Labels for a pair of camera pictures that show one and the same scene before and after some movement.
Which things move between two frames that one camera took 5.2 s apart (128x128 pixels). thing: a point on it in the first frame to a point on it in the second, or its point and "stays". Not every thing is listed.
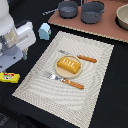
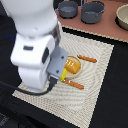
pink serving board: x=107 y=26 stays
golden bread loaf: x=68 y=64 stays
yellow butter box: x=9 y=77 to x=63 y=74
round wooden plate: x=67 y=73 stays
